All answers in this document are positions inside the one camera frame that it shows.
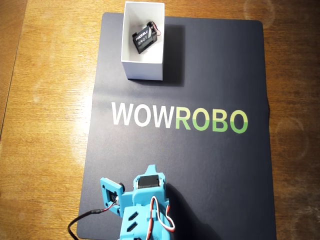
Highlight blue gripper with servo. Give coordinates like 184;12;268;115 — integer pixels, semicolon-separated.
131;164;169;201

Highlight small black Procell battery pack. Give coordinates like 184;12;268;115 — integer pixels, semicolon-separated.
131;21;162;55

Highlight white open cardboard box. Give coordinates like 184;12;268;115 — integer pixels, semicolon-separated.
120;1;166;82

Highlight dark navy WOWROBO mat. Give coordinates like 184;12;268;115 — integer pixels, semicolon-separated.
76;11;278;240

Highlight white and red servo wires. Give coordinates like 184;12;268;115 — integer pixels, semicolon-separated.
147;196;176;240

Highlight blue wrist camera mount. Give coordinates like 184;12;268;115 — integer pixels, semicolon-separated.
100;177;125;216

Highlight black camera cable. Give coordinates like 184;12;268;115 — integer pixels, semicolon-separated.
67;197;120;240

